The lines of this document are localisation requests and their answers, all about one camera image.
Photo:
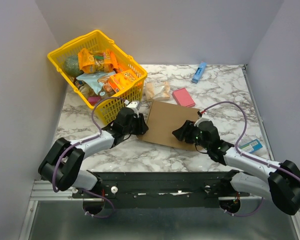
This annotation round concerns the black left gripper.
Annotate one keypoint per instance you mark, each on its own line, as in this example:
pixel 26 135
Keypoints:
pixel 142 127

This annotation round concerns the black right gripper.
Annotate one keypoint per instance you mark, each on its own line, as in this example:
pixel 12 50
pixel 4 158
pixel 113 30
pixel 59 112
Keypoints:
pixel 188 132

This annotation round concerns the brown cardboard box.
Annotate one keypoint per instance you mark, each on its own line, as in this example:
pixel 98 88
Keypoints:
pixel 163 119

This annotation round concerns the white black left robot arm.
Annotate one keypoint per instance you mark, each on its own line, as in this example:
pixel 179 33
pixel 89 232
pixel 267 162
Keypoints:
pixel 62 164

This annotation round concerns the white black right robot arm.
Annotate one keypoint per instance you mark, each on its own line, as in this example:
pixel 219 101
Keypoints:
pixel 278 181

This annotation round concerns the pink flat box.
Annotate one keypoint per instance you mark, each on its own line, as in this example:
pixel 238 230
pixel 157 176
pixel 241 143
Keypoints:
pixel 183 98

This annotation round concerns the orange cracker box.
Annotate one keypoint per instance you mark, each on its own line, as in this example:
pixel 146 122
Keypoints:
pixel 122 80

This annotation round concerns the pink small box in basket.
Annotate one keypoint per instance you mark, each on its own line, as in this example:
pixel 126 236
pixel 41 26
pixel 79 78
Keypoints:
pixel 93 100

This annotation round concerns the blue narrow box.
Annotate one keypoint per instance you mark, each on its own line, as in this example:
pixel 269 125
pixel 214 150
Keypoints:
pixel 199 72

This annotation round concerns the blue white toothpaste box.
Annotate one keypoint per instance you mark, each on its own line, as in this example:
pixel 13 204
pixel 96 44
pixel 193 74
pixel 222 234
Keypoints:
pixel 251 146

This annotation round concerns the beige tissue pack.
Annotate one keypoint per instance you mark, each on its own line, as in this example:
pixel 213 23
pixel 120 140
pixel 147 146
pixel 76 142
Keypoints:
pixel 157 91

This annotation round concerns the yellow plastic shopping basket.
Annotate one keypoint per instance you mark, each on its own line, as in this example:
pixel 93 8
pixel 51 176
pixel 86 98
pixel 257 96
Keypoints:
pixel 96 40

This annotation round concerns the light blue bread bag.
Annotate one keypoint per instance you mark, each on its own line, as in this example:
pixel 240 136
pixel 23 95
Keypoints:
pixel 98 82

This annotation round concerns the orange snack bag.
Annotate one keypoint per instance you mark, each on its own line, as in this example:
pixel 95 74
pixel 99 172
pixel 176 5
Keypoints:
pixel 91 62

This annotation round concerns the green round vegetable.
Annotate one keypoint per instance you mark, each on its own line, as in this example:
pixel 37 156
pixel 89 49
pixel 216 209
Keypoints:
pixel 71 66

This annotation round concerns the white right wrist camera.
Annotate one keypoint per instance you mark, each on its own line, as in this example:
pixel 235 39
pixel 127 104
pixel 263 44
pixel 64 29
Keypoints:
pixel 202 117

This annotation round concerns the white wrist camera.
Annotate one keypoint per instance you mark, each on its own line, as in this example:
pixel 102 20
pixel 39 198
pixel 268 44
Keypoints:
pixel 202 117
pixel 135 106

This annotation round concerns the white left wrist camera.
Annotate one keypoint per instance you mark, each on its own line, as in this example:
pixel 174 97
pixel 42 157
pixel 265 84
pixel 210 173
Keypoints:
pixel 135 106

